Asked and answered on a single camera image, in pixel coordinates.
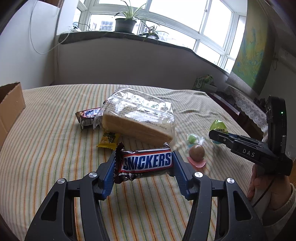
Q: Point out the brown chocolate bar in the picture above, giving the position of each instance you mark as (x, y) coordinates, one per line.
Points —
(89, 114)
(145, 163)

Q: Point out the cardboard box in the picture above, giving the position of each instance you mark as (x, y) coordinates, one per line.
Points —
(11, 104)

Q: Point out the potted spider plant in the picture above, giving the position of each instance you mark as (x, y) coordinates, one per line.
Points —
(124, 25)

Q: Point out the white lace cloth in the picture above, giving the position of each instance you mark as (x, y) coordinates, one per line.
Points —
(249, 109)

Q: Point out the yellow snack packet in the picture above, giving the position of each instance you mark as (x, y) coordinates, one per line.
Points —
(108, 139)

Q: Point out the clear bag of sliced bread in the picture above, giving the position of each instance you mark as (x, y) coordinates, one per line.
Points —
(138, 115)

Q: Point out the small spider plant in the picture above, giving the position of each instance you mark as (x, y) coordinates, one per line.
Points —
(151, 33)

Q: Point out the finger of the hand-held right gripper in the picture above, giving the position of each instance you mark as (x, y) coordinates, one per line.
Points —
(247, 139)
(220, 138)

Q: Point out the white wardrobe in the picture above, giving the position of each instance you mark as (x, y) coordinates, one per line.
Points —
(27, 64)

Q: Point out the dark red box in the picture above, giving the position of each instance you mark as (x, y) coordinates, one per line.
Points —
(222, 97)

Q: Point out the person's right forearm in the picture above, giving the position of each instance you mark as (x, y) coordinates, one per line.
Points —
(286, 208)

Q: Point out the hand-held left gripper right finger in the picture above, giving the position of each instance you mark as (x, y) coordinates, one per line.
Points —
(181, 176)

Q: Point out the brown egg candy pink base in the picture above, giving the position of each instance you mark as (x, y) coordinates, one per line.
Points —
(196, 152)

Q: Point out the green patterned bag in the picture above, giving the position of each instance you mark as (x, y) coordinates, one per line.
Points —
(203, 81)

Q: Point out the person's right hand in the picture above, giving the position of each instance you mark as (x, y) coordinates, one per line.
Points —
(270, 190)

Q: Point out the white power strip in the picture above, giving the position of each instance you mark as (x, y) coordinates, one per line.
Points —
(75, 28)

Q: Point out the striped cloth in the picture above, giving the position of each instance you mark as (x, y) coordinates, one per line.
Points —
(57, 150)

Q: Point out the wall map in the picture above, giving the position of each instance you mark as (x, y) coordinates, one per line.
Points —
(252, 46)

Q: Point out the grey windowsill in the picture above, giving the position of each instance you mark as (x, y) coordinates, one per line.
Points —
(104, 36)

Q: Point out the dark figurine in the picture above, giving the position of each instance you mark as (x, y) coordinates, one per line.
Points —
(260, 102)

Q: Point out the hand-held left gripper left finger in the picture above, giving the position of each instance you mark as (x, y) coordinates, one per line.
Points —
(108, 178)

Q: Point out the white framed window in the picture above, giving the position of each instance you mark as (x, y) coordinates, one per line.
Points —
(173, 14)

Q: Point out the small green candy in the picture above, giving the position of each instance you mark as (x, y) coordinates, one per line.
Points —
(192, 138)

